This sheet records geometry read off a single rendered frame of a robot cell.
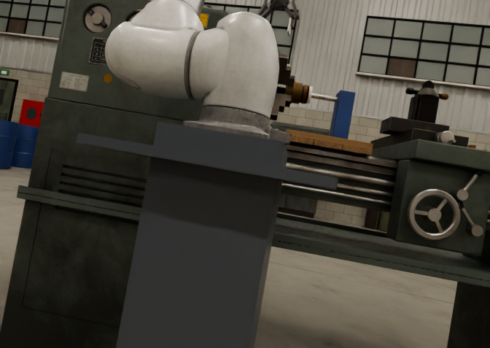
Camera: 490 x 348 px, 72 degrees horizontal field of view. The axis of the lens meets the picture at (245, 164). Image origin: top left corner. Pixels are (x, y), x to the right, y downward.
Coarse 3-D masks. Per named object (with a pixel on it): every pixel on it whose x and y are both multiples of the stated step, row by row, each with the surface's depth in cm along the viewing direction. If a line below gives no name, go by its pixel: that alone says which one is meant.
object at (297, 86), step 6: (294, 84) 131; (300, 84) 132; (288, 90) 132; (294, 90) 131; (300, 90) 131; (306, 90) 131; (294, 96) 132; (300, 96) 131; (306, 96) 132; (294, 102) 134; (300, 102) 135; (306, 102) 134
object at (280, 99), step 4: (276, 96) 132; (280, 96) 132; (284, 96) 132; (288, 96) 132; (276, 100) 131; (280, 100) 131; (284, 100) 131; (288, 100) 131; (276, 104) 130; (280, 104) 130; (284, 104) 130; (288, 104) 133; (272, 108) 129; (276, 108) 129; (280, 108) 131; (272, 112) 128; (276, 112) 128; (272, 116) 129; (276, 116) 128
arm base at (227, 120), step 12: (204, 108) 72; (216, 108) 69; (228, 108) 68; (204, 120) 70; (216, 120) 69; (228, 120) 68; (240, 120) 68; (252, 120) 69; (264, 120) 71; (228, 132) 67; (240, 132) 67; (252, 132) 66; (264, 132) 71; (276, 132) 73; (288, 144) 74
